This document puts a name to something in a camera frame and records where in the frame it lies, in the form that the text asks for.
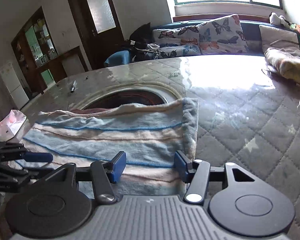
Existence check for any grey quilted star table cover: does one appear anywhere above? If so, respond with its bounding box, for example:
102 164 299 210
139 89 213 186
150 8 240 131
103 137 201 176
23 55 300 239

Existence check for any black bag on sofa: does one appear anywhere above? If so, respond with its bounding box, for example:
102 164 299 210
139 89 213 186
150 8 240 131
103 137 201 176
122 22 160 62

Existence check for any striped blue beige garment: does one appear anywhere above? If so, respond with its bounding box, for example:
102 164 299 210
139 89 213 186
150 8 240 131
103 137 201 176
22 98 199 196

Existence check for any white plush toy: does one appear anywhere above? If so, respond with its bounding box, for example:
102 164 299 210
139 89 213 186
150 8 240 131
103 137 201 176
269 12 290 28

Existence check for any blue chair back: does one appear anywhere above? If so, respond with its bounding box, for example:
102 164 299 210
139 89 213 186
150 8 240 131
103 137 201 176
104 50 132 67

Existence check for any blue sofa bench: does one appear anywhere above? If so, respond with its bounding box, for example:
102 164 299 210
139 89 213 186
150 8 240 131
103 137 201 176
119 20 272 55

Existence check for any dark wooden door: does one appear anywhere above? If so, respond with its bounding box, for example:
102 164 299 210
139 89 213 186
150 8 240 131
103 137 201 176
68 0 124 69

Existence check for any grey plain cushion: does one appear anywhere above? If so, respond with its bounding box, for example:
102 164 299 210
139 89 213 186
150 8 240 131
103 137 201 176
259 25 300 57

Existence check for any orange green plush toy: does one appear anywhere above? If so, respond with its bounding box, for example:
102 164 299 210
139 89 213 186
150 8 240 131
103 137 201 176
289 23 300 34

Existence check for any white refrigerator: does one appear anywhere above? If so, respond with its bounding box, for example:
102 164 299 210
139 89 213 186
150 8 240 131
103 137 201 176
0 61 29 109

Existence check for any small butterfly print pillow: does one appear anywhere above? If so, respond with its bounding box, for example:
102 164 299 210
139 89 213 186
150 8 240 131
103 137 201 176
152 25 200 59

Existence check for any dark wooden display cabinet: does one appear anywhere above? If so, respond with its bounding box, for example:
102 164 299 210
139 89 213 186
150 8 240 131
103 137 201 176
11 8 88 94

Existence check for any small pen on table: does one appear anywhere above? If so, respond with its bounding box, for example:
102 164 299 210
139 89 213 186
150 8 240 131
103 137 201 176
70 80 77 93

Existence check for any large butterfly print pillow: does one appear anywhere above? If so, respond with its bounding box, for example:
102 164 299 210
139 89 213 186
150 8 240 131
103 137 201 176
196 14 248 55

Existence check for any pink white tissue pack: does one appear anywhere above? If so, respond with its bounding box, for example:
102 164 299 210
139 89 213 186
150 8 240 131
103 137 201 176
0 109 27 141

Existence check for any black round induction cooktop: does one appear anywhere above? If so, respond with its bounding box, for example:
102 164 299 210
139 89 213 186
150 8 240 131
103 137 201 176
83 89 167 110

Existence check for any folded yellow beige cloth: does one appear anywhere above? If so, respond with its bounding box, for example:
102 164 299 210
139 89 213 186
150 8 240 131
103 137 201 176
264 47 300 84

